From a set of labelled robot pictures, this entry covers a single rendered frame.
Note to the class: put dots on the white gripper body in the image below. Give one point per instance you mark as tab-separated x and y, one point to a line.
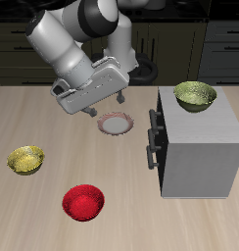
97	86

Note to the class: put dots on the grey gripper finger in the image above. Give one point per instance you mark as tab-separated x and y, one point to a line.
120	97
91	112

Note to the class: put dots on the white cabinet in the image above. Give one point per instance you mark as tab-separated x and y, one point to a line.
200	157

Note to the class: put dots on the small pink fluted dish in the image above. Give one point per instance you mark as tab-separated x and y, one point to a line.
115	124

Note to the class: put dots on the green bowl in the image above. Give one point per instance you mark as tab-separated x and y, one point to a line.
195	94

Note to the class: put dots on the yellow bowl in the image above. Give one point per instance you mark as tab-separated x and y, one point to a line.
25	159

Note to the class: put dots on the red bowl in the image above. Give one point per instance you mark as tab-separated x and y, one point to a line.
83	202

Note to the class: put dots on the dark kitchen cupboards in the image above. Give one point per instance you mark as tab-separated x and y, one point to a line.
13	49

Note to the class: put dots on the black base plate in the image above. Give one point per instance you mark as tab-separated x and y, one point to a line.
147	70

